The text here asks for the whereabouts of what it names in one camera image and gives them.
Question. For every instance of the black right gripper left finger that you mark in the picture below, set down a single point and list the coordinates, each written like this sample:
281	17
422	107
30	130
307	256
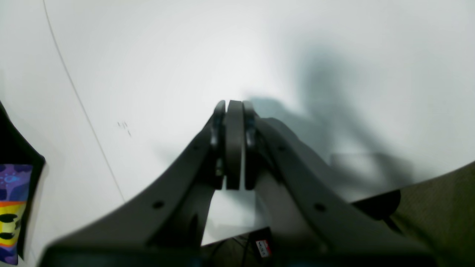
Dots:
163	225

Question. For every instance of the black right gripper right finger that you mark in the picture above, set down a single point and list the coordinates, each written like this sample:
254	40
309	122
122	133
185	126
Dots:
312	226

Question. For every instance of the black T-shirt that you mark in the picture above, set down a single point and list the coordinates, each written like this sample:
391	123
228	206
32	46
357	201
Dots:
20	169

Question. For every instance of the black box with red label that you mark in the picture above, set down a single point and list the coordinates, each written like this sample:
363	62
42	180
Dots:
260	242

